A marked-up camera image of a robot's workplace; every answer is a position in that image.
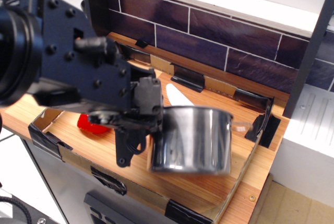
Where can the white sink drainboard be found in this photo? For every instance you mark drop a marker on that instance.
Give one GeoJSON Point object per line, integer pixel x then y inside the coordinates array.
{"type": "Point", "coordinates": [304, 161]}

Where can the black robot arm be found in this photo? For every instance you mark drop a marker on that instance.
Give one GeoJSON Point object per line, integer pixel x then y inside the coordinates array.
{"type": "Point", "coordinates": [50, 51]}

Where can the red plastic strawberry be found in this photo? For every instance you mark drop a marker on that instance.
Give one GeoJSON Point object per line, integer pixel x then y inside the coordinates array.
{"type": "Point", "coordinates": [85, 125]}

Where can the stainless steel pot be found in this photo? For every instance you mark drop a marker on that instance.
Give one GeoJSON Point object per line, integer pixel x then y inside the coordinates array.
{"type": "Point", "coordinates": [194, 140]}

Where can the dark shelf frame with backsplash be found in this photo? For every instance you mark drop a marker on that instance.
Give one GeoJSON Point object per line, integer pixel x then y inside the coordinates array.
{"type": "Point", "coordinates": [255, 45]}

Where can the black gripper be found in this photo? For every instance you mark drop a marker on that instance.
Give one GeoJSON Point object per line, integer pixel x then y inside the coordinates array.
{"type": "Point", "coordinates": [94, 78]}

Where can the black toy oven panel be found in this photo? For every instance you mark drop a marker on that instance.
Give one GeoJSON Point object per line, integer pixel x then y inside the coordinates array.
{"type": "Point", "coordinates": [99, 212]}

